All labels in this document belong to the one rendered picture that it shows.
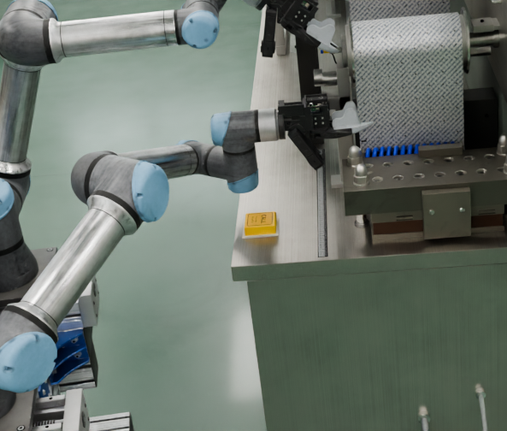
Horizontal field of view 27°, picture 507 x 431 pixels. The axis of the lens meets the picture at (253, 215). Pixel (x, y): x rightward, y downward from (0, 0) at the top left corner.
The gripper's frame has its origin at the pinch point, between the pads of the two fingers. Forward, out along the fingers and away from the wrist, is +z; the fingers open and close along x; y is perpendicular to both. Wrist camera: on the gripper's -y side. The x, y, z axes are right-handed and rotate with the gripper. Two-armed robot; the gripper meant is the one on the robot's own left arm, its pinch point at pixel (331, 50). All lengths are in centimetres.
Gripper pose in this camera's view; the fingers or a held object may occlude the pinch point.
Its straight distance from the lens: 246.7
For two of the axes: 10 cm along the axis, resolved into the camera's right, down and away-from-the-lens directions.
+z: 8.3, 5.0, 2.3
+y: 5.5, -7.2, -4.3
